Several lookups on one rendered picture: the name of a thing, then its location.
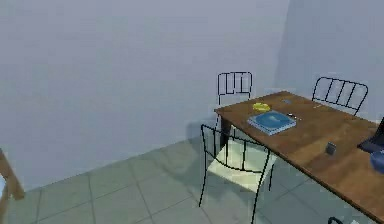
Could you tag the yellow plate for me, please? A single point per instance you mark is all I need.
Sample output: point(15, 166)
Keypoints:
point(261, 107)

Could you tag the blue book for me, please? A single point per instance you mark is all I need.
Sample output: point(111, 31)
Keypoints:
point(271, 121)

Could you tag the small grey flat object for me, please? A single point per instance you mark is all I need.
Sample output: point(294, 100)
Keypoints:
point(286, 101)

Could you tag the small dark pen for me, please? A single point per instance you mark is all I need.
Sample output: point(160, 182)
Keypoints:
point(292, 115)

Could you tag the brown wooden table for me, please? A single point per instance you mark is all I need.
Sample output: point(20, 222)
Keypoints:
point(310, 133)

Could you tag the black laptop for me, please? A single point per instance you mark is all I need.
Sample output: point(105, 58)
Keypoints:
point(374, 141)

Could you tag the blue bowl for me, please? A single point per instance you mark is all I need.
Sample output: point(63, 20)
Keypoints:
point(377, 160)

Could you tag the brown wooden furniture piece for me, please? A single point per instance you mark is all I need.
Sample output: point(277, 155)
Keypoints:
point(9, 180)

